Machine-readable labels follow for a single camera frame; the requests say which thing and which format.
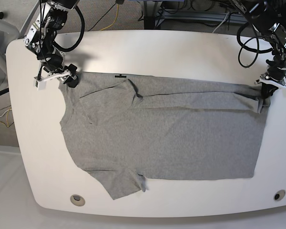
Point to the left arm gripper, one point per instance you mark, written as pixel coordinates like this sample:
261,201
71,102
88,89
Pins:
274,78

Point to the left table grommet hole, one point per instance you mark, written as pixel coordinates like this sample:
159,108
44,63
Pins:
77,200

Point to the black table leg post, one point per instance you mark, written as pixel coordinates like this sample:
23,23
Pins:
152,14

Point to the grey T-shirt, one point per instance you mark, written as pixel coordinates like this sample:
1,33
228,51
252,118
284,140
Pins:
122,130

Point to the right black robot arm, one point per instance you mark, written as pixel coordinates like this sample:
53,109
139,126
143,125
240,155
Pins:
40,40

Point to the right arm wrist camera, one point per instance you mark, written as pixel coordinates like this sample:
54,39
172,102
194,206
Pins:
40,85

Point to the right table grommet hole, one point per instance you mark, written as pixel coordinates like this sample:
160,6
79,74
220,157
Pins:
279,195

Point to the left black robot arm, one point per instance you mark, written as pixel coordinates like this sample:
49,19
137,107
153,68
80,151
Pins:
267,18

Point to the aluminium extrusion frame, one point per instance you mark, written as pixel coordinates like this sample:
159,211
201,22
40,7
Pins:
205,16

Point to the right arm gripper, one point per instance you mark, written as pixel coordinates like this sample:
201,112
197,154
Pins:
53,64

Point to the table grommet hole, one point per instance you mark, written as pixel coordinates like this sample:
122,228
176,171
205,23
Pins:
77,200
279,195

